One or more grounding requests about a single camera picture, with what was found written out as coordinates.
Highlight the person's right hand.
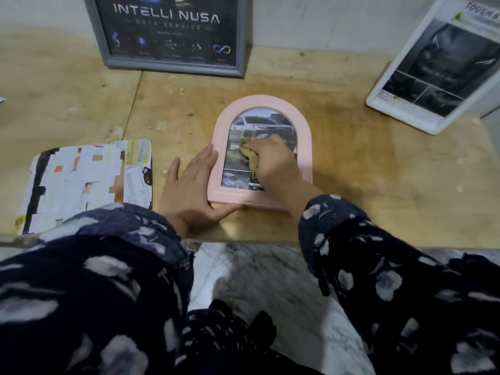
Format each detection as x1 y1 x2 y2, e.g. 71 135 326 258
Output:
240 134 304 192

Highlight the yellow cleaning cloth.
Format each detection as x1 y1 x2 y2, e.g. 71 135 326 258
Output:
239 136 263 181

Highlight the pink arched picture frame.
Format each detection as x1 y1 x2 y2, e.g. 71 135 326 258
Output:
207 95 313 211

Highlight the person's left forearm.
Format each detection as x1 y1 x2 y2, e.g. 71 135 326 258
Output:
0 203 196 375

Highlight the person's right forearm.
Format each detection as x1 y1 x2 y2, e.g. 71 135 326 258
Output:
267 179 500 375

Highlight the cardboard sheet with torn labels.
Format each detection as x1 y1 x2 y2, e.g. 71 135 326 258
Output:
15 139 153 235

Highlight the white framed poster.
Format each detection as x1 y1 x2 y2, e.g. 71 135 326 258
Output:
366 0 500 136

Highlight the person's left hand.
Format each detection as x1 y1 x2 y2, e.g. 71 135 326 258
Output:
158 143 243 237

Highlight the grey framed dark poster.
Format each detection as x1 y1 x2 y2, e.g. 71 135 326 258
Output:
82 0 251 79

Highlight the person's dark floral clothing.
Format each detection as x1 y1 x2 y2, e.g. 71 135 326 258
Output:
175 299 327 375

